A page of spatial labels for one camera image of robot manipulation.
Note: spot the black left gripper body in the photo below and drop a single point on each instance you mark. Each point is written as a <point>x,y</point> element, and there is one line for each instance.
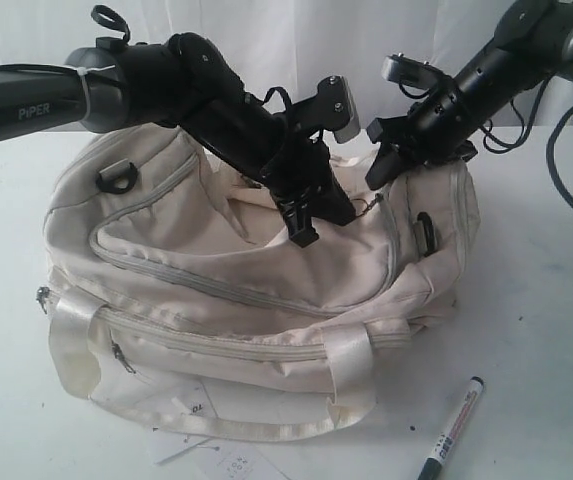
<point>296,166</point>

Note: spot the white paper hang tag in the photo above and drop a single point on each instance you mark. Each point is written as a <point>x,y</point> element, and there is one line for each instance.
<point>163,445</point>

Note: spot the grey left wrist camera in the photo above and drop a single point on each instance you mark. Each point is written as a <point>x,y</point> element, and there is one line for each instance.
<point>331,109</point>

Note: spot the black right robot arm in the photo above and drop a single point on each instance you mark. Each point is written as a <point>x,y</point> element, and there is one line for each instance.
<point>532,42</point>

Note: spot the green and white marker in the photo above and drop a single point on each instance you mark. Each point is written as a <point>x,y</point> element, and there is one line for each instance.
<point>451,431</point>

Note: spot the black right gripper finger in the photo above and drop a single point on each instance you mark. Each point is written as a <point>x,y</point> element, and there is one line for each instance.
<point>387,166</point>

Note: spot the cream fabric duffel bag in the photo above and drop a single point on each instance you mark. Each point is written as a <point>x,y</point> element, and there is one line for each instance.
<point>177,301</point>

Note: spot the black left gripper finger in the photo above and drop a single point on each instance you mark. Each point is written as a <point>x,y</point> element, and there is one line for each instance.
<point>332,203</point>
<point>296,216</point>

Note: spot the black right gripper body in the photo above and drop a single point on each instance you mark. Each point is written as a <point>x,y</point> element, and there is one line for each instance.
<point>397,135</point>

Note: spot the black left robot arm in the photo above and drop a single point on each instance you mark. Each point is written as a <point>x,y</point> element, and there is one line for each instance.
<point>186,83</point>

